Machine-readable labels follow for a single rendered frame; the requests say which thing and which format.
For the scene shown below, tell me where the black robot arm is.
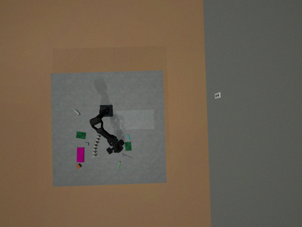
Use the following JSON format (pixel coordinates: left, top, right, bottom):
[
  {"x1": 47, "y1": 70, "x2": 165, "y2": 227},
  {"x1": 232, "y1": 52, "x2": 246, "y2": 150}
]
[{"x1": 90, "y1": 107, "x2": 123, "y2": 153}]

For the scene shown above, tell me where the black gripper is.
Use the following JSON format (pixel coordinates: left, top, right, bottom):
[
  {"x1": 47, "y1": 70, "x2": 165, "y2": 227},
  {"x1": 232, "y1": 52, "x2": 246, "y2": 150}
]
[{"x1": 106, "y1": 139, "x2": 124, "y2": 154}]

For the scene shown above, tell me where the magenta flat panel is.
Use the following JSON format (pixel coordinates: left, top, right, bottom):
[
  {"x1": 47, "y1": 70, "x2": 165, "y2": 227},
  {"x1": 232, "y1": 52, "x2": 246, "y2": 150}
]
[{"x1": 76, "y1": 148, "x2": 84, "y2": 162}]

